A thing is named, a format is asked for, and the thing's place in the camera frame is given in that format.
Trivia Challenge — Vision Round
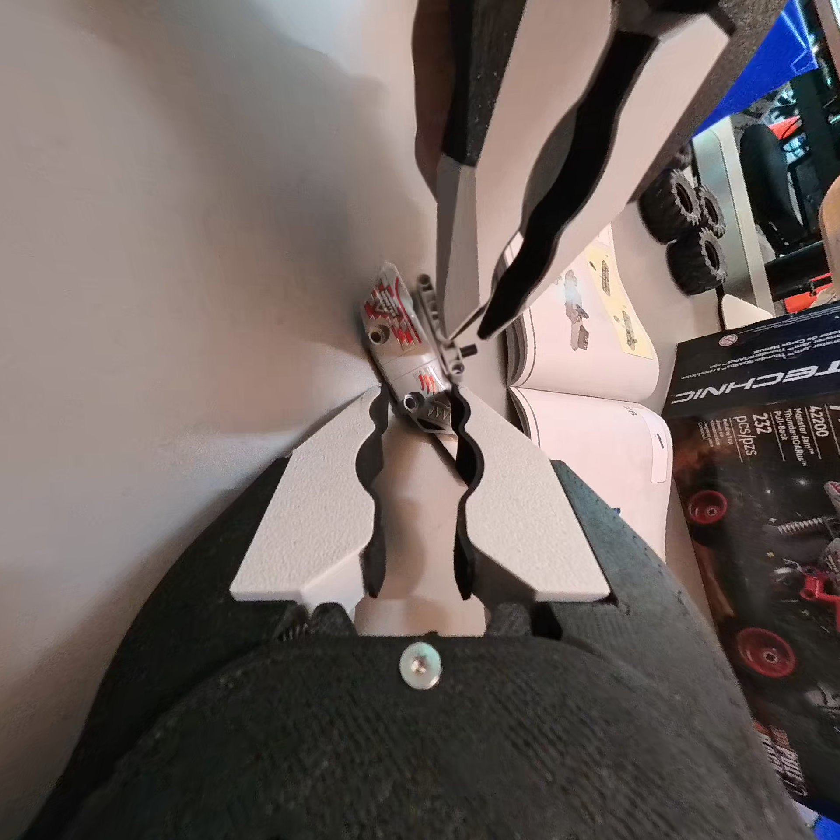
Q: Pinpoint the black toy set box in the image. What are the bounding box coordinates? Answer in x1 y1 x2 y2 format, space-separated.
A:
661 307 840 805

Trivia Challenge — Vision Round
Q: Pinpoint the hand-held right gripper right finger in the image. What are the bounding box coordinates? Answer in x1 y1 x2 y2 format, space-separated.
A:
448 386 613 602

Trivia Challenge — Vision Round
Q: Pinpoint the blue plastic bin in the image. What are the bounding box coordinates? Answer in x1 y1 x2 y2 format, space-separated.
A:
689 0 829 142

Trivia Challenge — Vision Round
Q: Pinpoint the black office chair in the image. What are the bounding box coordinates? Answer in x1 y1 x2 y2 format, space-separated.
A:
740 123 811 245

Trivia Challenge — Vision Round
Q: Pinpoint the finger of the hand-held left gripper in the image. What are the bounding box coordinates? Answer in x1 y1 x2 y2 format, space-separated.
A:
435 0 619 339
477 12 736 342

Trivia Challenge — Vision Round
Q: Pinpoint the grey toy brick assembly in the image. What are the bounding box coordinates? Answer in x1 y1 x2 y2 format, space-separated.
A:
381 274 480 439

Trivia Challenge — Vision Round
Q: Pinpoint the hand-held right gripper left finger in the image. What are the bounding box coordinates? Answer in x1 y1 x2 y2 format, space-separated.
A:
230 384 389 601

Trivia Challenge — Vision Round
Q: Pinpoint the white instruction booklet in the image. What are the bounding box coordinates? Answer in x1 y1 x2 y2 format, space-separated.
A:
504 223 676 506

